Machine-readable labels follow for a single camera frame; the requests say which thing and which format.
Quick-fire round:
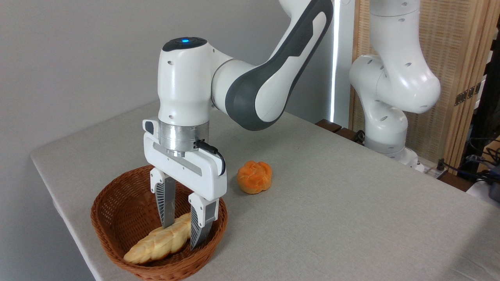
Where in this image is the brass screen hinge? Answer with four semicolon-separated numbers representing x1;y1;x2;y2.
454;82;482;107

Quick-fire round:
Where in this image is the round orange bread bun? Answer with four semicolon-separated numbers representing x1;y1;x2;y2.
237;160;273;194

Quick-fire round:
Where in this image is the dark brown wooden block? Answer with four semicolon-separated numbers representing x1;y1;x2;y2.
315;119;342;133
336;128;364;143

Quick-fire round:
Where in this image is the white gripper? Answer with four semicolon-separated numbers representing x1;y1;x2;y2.
143;119;228;250

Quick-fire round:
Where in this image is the black equipment stand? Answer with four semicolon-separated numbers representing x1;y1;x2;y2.
463;51;500;172

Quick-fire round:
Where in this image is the long braided bread loaf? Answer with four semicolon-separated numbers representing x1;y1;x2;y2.
123;213;192;265

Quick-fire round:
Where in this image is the grey tablecloth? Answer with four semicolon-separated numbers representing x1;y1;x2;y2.
30;98;500;281

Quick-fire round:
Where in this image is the black cable bundle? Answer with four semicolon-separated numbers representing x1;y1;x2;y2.
436;137;500;185

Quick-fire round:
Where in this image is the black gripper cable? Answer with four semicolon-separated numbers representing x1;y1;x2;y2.
194;140;227;176

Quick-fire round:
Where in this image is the brown wicker basket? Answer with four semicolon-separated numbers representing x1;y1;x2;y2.
91;164;228;281

